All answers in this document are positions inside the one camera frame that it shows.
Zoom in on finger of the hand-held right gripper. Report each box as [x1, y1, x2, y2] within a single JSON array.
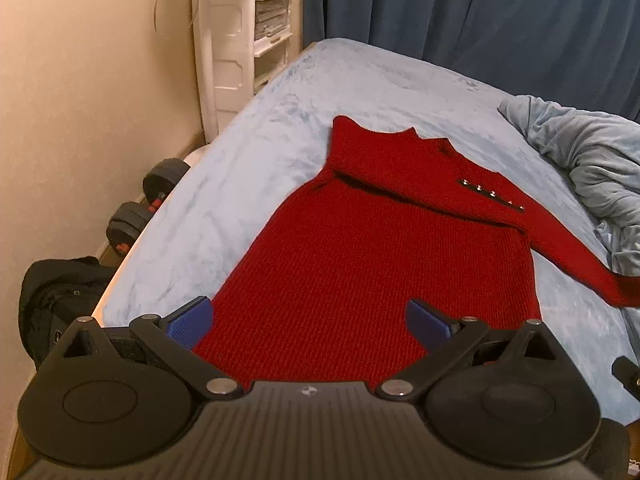
[[612, 355, 640, 394]]

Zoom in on black dumbbell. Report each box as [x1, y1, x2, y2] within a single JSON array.
[[106, 201, 154, 257], [142, 158, 191, 206]]

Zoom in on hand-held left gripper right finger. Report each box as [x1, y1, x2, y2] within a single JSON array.
[[377, 299, 569, 402]]

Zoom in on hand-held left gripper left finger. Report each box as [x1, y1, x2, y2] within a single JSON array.
[[56, 296, 241, 402]]

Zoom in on white plastic drawer unit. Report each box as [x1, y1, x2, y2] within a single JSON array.
[[192, 0, 306, 142]]

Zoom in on red knit sweater dress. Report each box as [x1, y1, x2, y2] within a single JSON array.
[[192, 115, 640, 393]]

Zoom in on stack of papers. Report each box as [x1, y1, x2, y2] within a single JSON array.
[[255, 0, 293, 42]]

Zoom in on dark blue curtain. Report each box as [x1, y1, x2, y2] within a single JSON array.
[[302, 0, 640, 123]]

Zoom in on black bag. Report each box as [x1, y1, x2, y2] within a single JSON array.
[[19, 256, 119, 368]]

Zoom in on bed with light blue cover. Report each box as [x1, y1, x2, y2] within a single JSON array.
[[95, 37, 640, 428]]

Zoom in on crumpled grey-blue blanket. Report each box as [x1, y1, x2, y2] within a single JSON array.
[[497, 95, 640, 278]]

